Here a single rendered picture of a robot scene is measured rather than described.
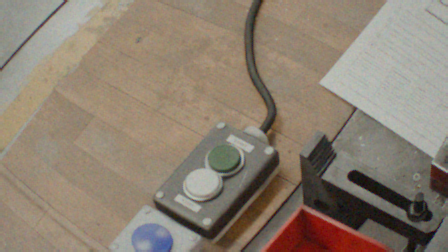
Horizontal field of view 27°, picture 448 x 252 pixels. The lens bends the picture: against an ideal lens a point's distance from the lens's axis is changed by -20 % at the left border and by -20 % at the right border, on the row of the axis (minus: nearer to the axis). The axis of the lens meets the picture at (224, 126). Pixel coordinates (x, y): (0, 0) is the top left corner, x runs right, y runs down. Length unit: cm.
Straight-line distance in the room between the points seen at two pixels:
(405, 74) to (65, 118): 38
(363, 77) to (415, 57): 8
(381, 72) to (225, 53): 17
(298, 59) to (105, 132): 21
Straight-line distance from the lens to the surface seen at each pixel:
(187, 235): 101
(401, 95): 112
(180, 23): 121
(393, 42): 117
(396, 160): 107
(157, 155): 110
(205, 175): 103
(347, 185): 96
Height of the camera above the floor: 177
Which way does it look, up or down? 52 degrees down
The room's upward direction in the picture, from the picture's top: 12 degrees counter-clockwise
